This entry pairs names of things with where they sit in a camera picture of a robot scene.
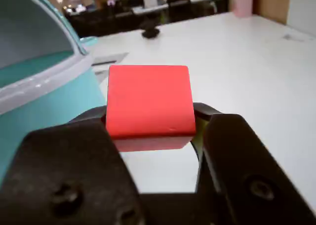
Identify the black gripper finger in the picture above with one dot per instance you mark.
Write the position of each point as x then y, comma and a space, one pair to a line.
61, 165
247, 173

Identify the teal whale-shaped bin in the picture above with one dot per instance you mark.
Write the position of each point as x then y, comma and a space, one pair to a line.
49, 106

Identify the white box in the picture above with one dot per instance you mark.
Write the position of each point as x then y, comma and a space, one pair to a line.
150, 0

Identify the pink pillar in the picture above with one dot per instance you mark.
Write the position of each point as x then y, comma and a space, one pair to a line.
243, 1

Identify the red lego block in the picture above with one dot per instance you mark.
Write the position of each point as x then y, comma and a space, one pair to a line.
149, 99

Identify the black round stand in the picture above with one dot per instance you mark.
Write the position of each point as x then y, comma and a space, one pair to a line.
149, 31

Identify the brown wooden panel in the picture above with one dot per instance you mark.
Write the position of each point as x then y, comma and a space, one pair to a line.
271, 3

